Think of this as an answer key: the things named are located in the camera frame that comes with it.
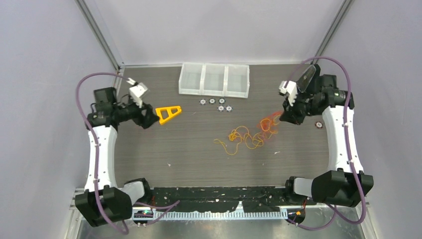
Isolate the black wedge stand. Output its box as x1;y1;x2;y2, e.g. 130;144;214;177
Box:
296;64;320;95

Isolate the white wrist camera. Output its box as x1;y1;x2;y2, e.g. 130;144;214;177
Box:
126;78;149;108
279;81;298;106

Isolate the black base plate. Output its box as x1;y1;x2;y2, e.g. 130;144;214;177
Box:
120;186;317;214

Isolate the clear plastic bin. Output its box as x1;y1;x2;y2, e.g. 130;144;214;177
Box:
203;63;226;97
178;62;205;95
225;64;250;99

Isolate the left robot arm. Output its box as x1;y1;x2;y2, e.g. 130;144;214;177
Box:
75;84;159;227

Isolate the yellow triangular plastic part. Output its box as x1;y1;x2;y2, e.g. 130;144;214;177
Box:
155;106;182;125

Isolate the middle clear plastic bin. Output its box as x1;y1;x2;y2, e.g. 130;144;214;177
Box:
203;63;226;97

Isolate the orange cable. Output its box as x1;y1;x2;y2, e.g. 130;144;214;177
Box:
256;111;284;141

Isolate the left clear plastic bin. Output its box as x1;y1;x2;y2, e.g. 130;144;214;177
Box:
178;62;205;95

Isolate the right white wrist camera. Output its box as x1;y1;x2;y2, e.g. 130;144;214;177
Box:
279;81;298;106

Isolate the white slotted cable duct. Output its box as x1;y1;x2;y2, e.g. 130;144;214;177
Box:
81;211;291;221

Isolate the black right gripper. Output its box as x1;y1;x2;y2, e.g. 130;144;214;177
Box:
279;92;319;125

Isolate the right clear plastic bin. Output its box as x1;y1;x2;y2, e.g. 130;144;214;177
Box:
225;64;250;99

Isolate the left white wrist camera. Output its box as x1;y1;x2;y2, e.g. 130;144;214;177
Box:
126;78;149;108

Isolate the yellow cable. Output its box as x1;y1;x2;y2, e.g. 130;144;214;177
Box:
213;125;279;156

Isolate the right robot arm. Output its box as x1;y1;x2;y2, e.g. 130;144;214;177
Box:
279;75;374;208

